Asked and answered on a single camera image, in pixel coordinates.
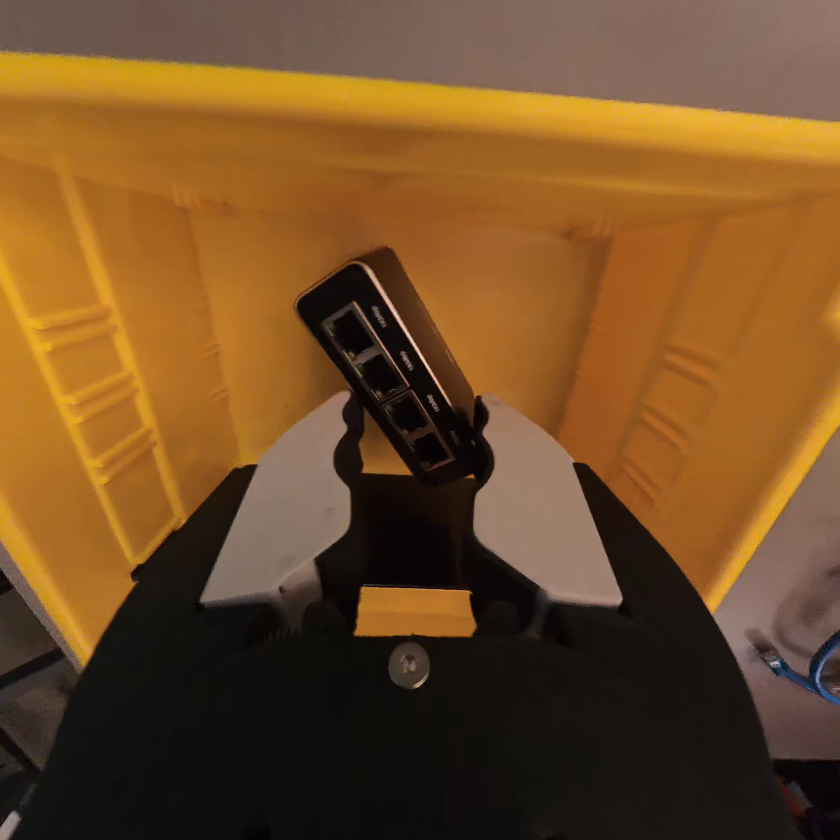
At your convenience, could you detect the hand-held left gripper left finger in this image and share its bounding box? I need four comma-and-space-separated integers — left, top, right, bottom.
199, 390, 365, 608

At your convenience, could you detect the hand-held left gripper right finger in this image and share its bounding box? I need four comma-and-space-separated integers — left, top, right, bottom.
469, 394, 623, 608

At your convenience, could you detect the black ethernet splitter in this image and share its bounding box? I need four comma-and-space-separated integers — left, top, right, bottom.
294, 246, 495, 488

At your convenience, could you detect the blue ethernet cable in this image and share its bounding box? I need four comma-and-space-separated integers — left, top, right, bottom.
755, 630, 840, 706

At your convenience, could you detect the yellow plastic bin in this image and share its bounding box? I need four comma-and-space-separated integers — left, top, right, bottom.
0, 51, 840, 667

